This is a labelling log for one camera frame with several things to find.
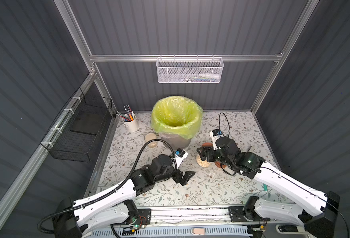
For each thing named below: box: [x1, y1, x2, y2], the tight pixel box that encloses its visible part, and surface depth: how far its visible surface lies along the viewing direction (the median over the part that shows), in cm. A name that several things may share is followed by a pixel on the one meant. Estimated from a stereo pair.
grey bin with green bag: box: [150, 95, 204, 151], surface depth 90 cm
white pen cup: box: [121, 114, 140, 132], surface depth 107 cm
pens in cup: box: [116, 104, 135, 122], surface depth 107 cm
